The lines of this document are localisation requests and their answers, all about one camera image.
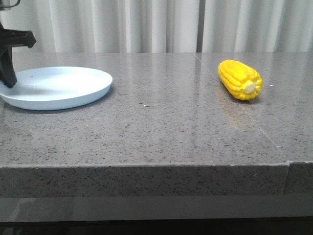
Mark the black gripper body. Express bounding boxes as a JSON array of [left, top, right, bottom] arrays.
[[0, 24, 36, 48]]

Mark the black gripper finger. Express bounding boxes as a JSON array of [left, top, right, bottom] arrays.
[[0, 47, 17, 88]]

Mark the yellow plastic corn cob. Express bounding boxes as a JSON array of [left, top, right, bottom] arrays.
[[218, 59, 263, 101]]

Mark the white pleated curtain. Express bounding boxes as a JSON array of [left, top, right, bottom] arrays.
[[0, 0, 313, 53]]

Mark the light blue round plate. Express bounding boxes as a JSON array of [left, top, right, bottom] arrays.
[[0, 67, 113, 111]]

